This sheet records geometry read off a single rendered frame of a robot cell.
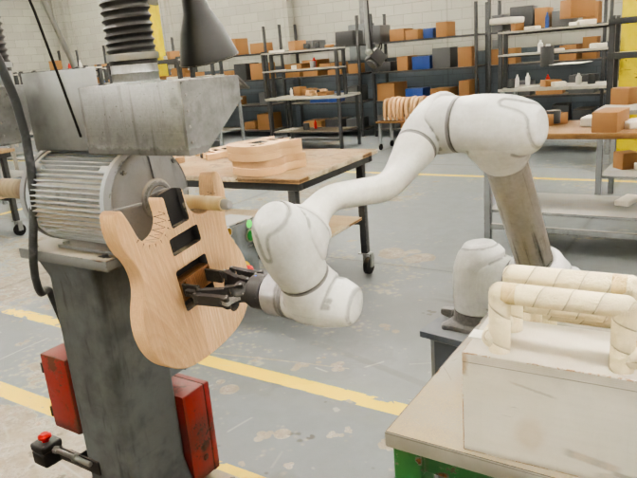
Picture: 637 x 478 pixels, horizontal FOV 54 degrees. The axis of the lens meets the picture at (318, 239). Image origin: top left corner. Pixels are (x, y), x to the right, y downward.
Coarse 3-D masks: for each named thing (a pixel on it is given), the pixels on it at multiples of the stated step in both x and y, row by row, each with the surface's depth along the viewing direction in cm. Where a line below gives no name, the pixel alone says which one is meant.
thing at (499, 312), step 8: (488, 296) 94; (496, 296) 92; (488, 304) 94; (496, 304) 92; (504, 304) 92; (488, 312) 94; (496, 312) 93; (504, 312) 92; (488, 320) 95; (496, 320) 93; (504, 320) 93; (488, 328) 95; (496, 328) 93; (504, 328) 93; (496, 336) 94; (504, 336) 93; (496, 344) 94; (504, 344) 94; (496, 352) 94; (504, 352) 94
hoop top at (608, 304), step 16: (496, 288) 92; (512, 288) 91; (528, 288) 90; (544, 288) 89; (560, 288) 89; (528, 304) 90; (544, 304) 89; (560, 304) 88; (576, 304) 86; (592, 304) 85; (608, 304) 84; (624, 304) 84
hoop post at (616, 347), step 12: (624, 312) 84; (636, 312) 84; (612, 324) 85; (624, 324) 84; (636, 324) 84; (612, 336) 86; (624, 336) 84; (636, 336) 85; (612, 348) 86; (624, 348) 85; (612, 360) 86; (624, 360) 85; (612, 372) 87; (624, 372) 86
